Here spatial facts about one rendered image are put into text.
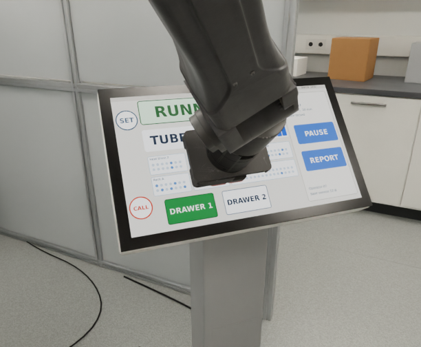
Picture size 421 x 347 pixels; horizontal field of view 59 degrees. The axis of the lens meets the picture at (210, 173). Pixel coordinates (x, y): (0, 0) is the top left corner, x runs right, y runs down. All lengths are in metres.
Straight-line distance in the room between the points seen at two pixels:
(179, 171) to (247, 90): 0.47
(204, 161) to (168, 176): 0.25
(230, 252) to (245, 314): 0.20
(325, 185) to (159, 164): 0.34
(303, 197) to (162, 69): 1.01
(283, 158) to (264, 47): 0.56
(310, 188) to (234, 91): 0.56
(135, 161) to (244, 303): 0.47
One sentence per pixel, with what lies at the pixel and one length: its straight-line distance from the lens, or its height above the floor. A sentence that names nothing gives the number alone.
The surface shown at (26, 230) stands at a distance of 2.65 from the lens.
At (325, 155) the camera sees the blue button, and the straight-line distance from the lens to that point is 0.82.
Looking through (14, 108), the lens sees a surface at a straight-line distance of 2.29.
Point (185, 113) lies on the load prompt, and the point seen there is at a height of 1.15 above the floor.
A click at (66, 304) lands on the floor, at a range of 2.10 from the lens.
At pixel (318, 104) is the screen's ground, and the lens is 0.87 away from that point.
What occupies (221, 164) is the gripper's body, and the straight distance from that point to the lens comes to 0.43.
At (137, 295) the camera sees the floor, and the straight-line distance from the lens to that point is 2.05.
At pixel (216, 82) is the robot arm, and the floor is 1.29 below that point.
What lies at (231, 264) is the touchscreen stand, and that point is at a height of 0.80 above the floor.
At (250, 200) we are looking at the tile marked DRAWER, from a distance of 0.71.
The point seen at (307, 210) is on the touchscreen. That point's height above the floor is 0.97.
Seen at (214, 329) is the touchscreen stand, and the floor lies 0.62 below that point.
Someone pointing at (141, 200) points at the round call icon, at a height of 1.03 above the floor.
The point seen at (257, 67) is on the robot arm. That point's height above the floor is 1.30.
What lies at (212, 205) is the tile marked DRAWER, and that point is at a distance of 0.69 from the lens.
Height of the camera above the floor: 1.32
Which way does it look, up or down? 23 degrees down
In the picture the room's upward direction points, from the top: straight up
